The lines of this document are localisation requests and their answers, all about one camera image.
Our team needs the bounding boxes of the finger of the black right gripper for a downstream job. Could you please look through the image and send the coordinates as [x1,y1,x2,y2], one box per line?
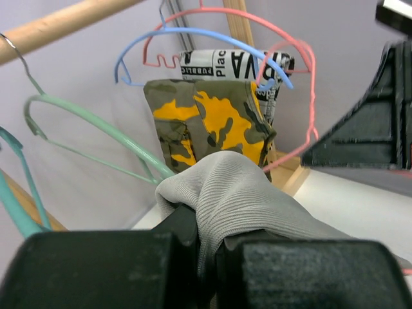
[301,41,411,170]

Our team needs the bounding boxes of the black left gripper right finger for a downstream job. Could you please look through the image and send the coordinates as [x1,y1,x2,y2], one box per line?
[216,231,411,308]

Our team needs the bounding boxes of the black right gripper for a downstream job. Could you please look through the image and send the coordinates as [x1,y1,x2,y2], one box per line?
[375,0,411,35]

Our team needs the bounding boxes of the teal plastic hanger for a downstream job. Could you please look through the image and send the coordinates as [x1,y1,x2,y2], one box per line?
[1,128,52,238]

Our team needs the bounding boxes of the newspaper print trousers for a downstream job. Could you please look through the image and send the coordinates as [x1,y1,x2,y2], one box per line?
[180,49,282,125]

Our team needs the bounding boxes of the camouflage yellow trousers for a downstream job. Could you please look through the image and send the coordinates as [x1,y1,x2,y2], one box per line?
[144,79,276,173]

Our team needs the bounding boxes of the grey trousers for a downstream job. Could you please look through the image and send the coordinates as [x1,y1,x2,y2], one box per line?
[154,150,412,309]

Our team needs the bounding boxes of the pink wire hanger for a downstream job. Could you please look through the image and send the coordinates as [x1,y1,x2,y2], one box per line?
[263,40,319,173]

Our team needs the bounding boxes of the mint green hanger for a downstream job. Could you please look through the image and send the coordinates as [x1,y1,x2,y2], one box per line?
[0,32,176,185]

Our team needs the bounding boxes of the pink plastic hanger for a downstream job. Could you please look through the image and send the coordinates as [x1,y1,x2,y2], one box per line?
[142,0,314,73]

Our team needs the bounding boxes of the light blue plastic hanger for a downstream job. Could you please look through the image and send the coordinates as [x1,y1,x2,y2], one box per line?
[115,0,294,91]

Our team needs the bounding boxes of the wooden clothes rack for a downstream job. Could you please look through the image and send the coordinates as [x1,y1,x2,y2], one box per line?
[1,1,304,229]

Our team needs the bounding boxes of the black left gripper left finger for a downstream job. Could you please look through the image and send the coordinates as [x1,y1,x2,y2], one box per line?
[1,205,198,309]

